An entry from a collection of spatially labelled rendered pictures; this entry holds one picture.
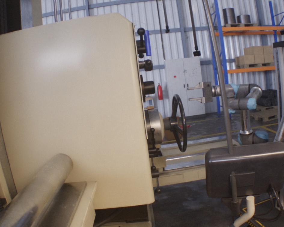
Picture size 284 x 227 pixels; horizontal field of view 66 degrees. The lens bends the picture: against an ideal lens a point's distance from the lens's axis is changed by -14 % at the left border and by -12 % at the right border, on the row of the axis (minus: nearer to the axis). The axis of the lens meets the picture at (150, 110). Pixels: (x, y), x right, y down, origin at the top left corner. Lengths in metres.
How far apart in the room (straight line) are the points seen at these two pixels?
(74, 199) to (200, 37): 8.76
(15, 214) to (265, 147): 0.85
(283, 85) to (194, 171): 1.10
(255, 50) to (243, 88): 6.78
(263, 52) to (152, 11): 4.23
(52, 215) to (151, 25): 8.61
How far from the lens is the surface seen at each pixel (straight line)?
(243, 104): 1.60
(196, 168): 2.36
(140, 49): 1.11
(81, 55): 1.02
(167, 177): 2.29
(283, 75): 2.02
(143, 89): 1.22
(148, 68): 1.44
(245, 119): 2.06
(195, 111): 8.65
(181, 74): 8.46
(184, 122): 1.39
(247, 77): 9.93
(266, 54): 8.94
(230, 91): 1.62
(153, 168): 1.58
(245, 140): 2.11
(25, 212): 0.67
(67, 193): 0.98
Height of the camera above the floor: 1.60
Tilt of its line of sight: 8 degrees down
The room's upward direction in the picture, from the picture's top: 7 degrees counter-clockwise
